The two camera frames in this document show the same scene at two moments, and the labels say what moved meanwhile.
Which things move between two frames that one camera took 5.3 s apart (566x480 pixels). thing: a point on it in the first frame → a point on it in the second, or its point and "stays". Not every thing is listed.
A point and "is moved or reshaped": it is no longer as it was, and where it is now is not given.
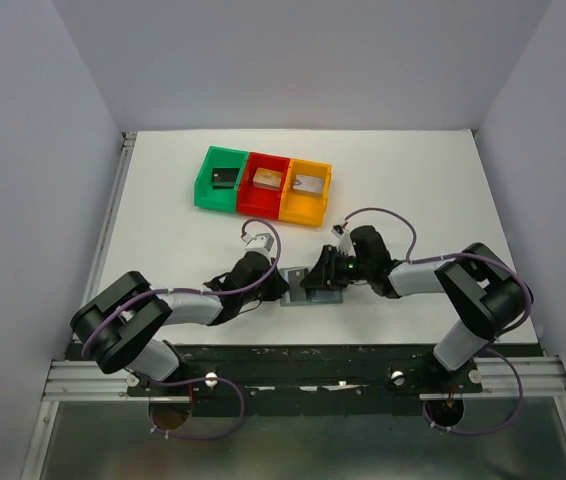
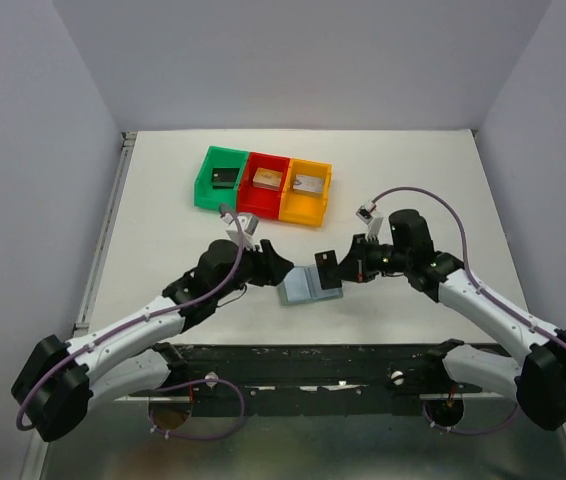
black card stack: [224, 178] stays
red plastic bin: [257, 200] stays
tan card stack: [269, 179] stays
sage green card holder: [319, 296] stays
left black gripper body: [270, 283] → [263, 263]
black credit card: [296, 290] is moved or reshaped
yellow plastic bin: [300, 206] stays
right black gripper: [327, 266] → [358, 258]
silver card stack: [308, 183] stays
